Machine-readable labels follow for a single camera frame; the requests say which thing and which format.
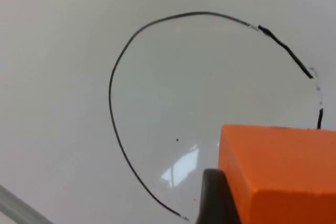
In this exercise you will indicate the grey-framed whiteboard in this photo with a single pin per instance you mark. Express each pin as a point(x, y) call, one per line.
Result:
point(78, 77)

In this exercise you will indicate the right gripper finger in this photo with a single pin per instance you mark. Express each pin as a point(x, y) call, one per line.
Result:
point(214, 197)

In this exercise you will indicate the orange cube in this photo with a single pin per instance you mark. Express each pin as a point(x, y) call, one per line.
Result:
point(278, 171)

